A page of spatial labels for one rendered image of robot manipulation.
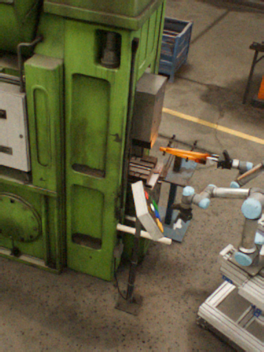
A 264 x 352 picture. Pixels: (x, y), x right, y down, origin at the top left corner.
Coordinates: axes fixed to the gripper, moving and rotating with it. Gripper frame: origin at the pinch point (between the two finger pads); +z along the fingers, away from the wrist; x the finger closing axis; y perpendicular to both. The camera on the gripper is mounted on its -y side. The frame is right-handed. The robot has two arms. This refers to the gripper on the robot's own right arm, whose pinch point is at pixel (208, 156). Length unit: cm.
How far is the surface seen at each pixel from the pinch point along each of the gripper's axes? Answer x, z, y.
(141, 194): -75, 34, -7
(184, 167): 36, 23, 42
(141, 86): -28, 51, -65
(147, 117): -36, 44, -45
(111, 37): -57, 64, -109
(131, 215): -30, 53, 56
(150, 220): -90, 22, 0
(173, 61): 335, 107, 72
